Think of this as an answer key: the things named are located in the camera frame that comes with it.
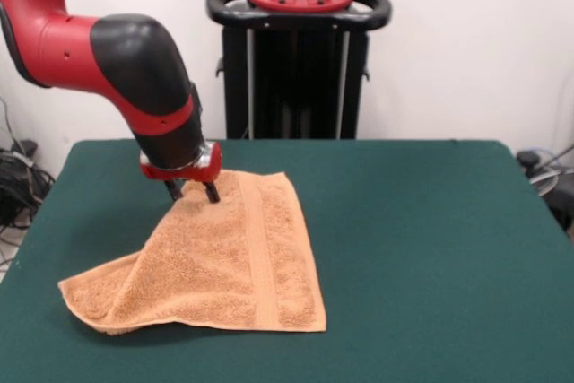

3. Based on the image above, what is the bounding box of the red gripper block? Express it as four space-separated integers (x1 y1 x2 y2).
139 143 224 205

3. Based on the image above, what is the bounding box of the tan terry towel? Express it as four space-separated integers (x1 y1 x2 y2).
57 168 328 337

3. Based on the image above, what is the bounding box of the dark green table cloth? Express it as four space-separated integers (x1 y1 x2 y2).
0 138 574 383

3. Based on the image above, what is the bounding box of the round black base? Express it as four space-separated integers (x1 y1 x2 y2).
540 174 574 234

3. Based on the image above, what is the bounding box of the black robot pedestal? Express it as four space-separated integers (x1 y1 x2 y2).
204 0 395 141

